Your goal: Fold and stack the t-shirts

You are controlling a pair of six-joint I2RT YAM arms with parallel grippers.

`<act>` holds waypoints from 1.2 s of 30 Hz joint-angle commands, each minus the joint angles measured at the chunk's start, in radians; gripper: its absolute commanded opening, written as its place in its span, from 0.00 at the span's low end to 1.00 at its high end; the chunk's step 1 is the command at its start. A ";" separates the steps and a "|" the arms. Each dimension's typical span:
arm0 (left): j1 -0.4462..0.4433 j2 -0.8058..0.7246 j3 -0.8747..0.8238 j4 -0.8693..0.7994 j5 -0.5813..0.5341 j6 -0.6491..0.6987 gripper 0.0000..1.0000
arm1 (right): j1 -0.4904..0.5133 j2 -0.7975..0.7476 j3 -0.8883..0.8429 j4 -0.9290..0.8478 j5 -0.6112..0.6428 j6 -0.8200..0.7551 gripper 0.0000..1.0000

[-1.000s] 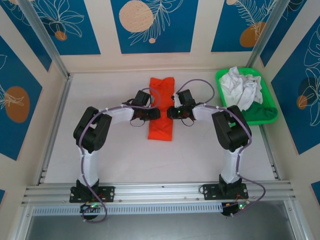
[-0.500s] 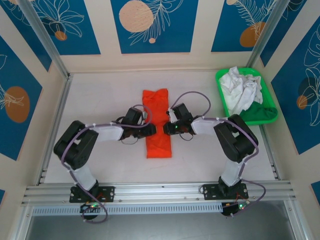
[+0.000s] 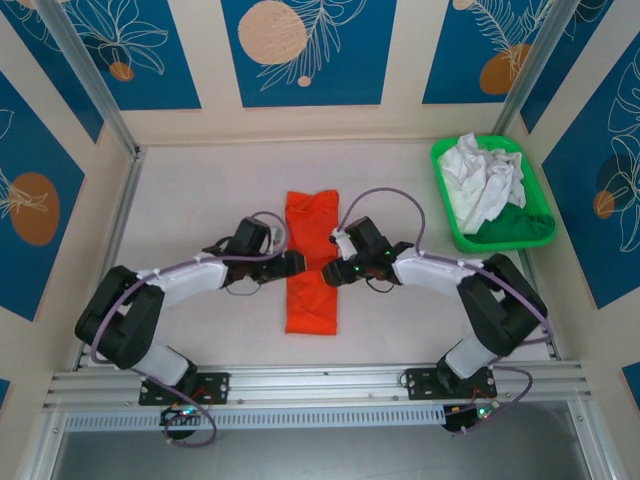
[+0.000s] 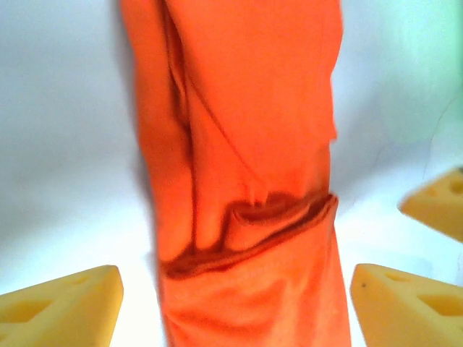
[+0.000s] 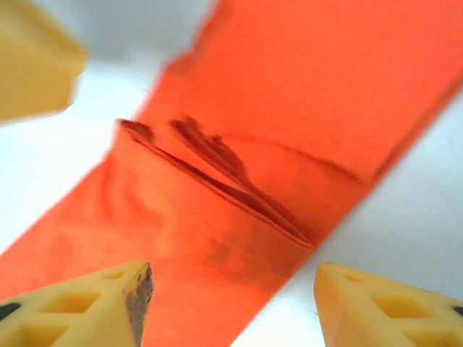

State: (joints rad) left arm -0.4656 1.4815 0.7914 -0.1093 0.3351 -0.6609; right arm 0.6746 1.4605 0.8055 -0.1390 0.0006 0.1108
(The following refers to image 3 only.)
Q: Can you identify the left aluminium side rail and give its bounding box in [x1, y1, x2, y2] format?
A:
[74, 147, 147, 371]

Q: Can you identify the right controller board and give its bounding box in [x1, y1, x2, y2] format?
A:
[444, 403, 501, 434]

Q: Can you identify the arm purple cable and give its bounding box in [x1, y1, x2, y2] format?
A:
[335, 186, 555, 436]
[90, 212, 291, 447]

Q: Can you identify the aluminium cross rail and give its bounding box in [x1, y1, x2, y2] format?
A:
[42, 360, 594, 414]

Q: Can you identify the left aluminium corner post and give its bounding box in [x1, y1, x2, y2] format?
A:
[37, 0, 140, 157]

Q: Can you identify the right aluminium corner post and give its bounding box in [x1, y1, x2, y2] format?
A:
[487, 0, 574, 151]

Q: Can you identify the green plastic tray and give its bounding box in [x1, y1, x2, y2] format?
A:
[430, 134, 558, 254]

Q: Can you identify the left controller board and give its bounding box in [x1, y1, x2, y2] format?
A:
[159, 405, 209, 427]

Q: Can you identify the right gripper thin black wire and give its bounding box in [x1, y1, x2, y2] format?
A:
[363, 276, 397, 295]

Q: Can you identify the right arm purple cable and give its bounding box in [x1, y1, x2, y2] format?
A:
[335, 186, 555, 436]

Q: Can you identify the white t-shirt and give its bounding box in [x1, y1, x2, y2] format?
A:
[438, 132, 527, 236]

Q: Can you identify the dark green t-shirt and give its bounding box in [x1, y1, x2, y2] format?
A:
[472, 204, 557, 246]

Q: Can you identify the left gripper thin black wire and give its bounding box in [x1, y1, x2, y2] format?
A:
[221, 280, 262, 298]

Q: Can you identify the controller board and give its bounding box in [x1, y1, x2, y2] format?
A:
[159, 405, 209, 427]
[444, 403, 501, 434]

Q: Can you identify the aluminium corner post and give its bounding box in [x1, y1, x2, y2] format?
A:
[487, 0, 574, 151]
[37, 0, 140, 157]

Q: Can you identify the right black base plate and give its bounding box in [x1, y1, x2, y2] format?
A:
[402, 368, 499, 401]

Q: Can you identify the grey slotted cable duct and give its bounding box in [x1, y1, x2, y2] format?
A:
[64, 405, 446, 432]

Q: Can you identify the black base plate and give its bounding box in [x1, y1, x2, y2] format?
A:
[402, 368, 499, 401]
[138, 372, 231, 407]

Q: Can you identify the orange t-shirt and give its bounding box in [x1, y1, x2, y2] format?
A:
[283, 188, 342, 337]

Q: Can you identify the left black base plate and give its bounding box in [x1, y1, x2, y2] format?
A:
[138, 372, 231, 407]

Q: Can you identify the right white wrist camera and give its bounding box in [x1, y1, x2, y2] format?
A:
[329, 227, 358, 262]

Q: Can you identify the gripper thin black wire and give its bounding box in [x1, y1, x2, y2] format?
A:
[363, 276, 397, 295]
[221, 280, 262, 298]

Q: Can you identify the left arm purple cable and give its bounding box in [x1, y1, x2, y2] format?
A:
[90, 212, 291, 447]

